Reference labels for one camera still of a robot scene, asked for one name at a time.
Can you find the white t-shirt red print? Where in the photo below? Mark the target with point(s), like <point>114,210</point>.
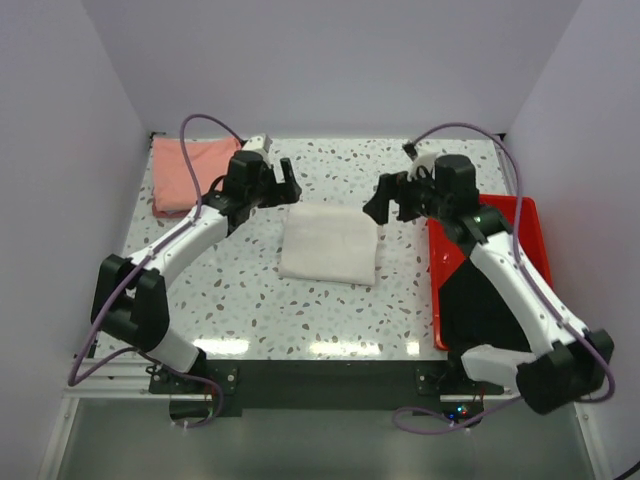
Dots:
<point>330,243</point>

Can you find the folded salmon pink t-shirt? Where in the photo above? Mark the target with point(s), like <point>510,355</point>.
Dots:
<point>173,186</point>

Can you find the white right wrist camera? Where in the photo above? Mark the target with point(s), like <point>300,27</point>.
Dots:
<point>423,161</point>

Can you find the folded dusty red t-shirt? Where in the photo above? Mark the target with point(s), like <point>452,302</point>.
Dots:
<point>169,214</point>

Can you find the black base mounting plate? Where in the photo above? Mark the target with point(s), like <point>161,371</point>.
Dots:
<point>360,385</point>

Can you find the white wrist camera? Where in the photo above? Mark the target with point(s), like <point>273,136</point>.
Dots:
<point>423,161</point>
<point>260,143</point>

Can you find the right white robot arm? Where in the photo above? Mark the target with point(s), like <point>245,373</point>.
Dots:
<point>563,361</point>

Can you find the black t-shirt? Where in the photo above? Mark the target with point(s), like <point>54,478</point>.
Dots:
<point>472,313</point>

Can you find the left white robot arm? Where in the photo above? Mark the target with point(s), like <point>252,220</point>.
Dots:
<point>131,301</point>

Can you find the red plastic bin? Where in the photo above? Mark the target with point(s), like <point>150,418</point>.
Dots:
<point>446,256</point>

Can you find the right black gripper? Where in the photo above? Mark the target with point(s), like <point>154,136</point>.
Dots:
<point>395,185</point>

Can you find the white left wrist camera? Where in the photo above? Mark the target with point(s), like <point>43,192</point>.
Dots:
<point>260,143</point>

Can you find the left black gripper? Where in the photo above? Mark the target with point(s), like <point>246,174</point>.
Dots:
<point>282,193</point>

